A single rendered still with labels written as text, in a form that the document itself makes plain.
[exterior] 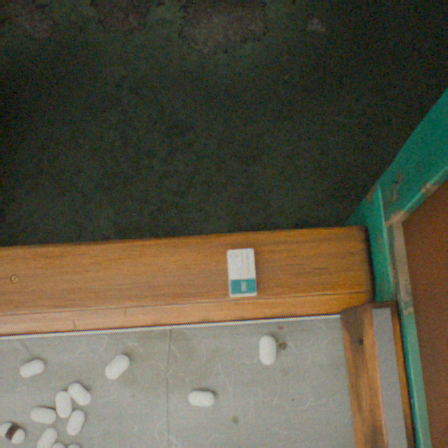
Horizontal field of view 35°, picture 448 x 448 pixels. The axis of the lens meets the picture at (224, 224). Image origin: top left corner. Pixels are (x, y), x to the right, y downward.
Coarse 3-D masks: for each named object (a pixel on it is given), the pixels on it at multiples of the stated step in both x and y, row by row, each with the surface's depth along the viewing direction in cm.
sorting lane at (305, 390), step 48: (48, 336) 96; (96, 336) 96; (144, 336) 97; (192, 336) 97; (240, 336) 97; (288, 336) 97; (336, 336) 97; (0, 384) 94; (48, 384) 95; (96, 384) 95; (144, 384) 95; (192, 384) 95; (240, 384) 95; (288, 384) 96; (336, 384) 96; (96, 432) 93; (144, 432) 93; (192, 432) 94; (240, 432) 94; (288, 432) 94; (336, 432) 94
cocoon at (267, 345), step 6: (264, 336) 95; (270, 336) 95; (264, 342) 95; (270, 342) 95; (264, 348) 95; (270, 348) 95; (264, 354) 94; (270, 354) 94; (264, 360) 95; (270, 360) 94
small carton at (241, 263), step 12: (228, 252) 95; (240, 252) 95; (252, 252) 95; (228, 264) 95; (240, 264) 95; (252, 264) 95; (228, 276) 96; (240, 276) 95; (252, 276) 95; (240, 288) 94; (252, 288) 94
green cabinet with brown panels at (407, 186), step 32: (416, 160) 77; (384, 192) 90; (416, 192) 77; (416, 224) 82; (416, 256) 83; (416, 288) 84; (416, 320) 84; (416, 352) 84; (416, 384) 83; (416, 416) 82
